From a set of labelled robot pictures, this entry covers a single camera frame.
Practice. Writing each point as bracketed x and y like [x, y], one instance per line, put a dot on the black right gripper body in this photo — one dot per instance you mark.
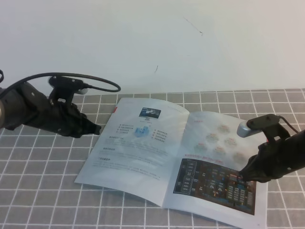
[273, 161]

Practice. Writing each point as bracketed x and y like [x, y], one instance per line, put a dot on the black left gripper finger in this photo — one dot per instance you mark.
[88, 127]

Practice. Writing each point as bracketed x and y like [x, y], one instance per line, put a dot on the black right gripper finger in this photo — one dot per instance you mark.
[248, 173]

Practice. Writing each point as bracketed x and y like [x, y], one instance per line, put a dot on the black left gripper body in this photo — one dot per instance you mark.
[62, 118]

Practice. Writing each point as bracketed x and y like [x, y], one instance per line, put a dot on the white logistics brochure book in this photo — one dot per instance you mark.
[159, 151]

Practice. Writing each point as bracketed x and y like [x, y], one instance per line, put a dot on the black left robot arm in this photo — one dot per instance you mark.
[25, 105]

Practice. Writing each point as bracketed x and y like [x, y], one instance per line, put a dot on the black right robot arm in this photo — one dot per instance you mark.
[302, 136]

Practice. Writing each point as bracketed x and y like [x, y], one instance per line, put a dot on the grey checked tablecloth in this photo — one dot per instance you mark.
[38, 170]

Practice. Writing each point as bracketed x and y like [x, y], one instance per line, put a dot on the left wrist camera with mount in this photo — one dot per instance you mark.
[64, 89]

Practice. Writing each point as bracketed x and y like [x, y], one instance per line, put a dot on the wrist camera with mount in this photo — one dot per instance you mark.
[64, 89]
[269, 124]

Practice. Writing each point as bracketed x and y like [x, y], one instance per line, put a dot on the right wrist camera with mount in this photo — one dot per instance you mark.
[269, 124]

